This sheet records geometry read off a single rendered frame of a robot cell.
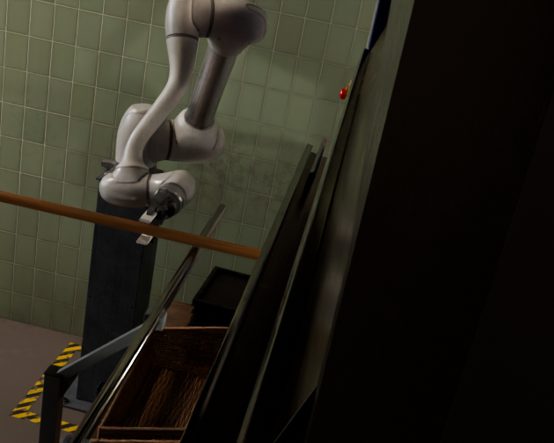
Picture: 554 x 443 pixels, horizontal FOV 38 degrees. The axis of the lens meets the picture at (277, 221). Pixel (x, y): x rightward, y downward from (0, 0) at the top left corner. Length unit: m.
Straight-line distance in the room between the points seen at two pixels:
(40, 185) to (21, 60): 0.54
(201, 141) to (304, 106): 0.51
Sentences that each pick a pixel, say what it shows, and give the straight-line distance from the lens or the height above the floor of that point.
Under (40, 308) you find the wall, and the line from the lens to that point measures 3.95.
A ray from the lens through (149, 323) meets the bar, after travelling 1.81.
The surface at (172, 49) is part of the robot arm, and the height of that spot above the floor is 1.58.
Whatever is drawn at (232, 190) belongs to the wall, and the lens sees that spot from 3.42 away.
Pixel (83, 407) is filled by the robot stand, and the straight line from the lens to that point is 3.49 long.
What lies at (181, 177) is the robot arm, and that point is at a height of 1.24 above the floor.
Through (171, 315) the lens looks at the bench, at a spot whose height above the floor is 0.58.
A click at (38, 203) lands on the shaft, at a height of 1.20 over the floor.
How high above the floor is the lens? 2.10
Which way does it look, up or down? 22 degrees down
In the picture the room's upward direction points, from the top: 11 degrees clockwise
